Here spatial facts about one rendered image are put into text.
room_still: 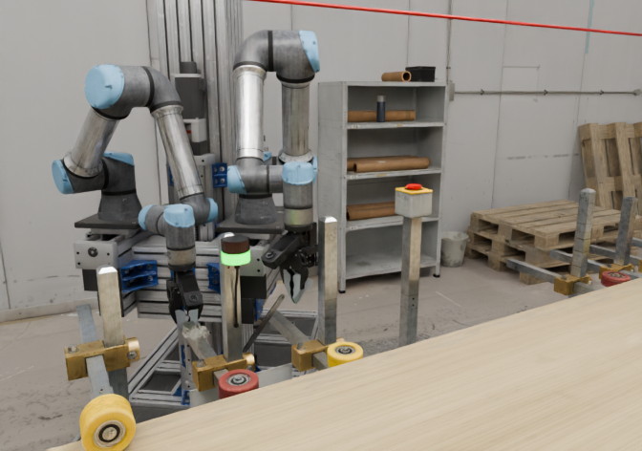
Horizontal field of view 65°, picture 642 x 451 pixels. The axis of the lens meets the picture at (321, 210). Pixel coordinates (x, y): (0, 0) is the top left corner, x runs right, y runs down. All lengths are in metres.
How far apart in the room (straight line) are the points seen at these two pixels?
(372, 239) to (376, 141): 0.83
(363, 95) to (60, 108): 2.17
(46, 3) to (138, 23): 0.53
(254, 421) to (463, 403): 0.39
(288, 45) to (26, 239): 2.70
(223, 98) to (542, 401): 1.38
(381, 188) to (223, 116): 2.60
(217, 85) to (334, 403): 1.25
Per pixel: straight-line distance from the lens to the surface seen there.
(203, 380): 1.21
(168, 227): 1.36
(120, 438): 0.95
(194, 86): 1.83
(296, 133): 1.61
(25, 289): 3.92
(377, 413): 0.99
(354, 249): 4.31
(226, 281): 1.14
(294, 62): 1.49
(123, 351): 1.13
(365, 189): 4.23
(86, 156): 1.72
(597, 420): 1.09
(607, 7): 5.92
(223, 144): 1.90
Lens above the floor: 1.46
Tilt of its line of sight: 13 degrees down
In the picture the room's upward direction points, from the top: straight up
